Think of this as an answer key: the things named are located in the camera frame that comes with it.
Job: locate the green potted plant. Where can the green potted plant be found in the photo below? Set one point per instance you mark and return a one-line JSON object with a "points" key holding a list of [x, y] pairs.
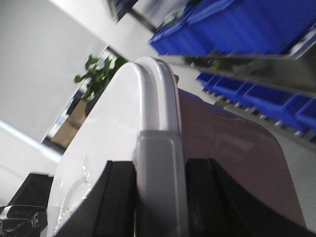
{"points": [[99, 72]]}

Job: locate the white plastic storage bin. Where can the white plastic storage bin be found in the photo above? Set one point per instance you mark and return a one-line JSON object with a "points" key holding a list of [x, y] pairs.
{"points": [[143, 117]]}

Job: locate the large blue bin upper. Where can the large blue bin upper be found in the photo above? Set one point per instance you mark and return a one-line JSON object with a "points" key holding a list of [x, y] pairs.
{"points": [[237, 26]]}

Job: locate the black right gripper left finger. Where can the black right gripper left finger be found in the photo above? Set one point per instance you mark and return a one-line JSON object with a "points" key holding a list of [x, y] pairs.
{"points": [[108, 210]]}

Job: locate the stainless steel shelf rack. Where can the stainless steel shelf rack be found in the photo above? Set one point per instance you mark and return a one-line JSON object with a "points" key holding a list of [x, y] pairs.
{"points": [[295, 71]]}

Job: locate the row of blue bins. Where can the row of blue bins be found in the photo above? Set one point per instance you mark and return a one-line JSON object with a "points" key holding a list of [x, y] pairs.
{"points": [[291, 109]]}

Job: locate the metal clamp tool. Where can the metal clamp tool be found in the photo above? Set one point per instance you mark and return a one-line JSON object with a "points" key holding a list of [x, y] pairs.
{"points": [[21, 220]]}

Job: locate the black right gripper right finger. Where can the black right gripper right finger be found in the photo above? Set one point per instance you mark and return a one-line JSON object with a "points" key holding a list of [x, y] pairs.
{"points": [[219, 206]]}

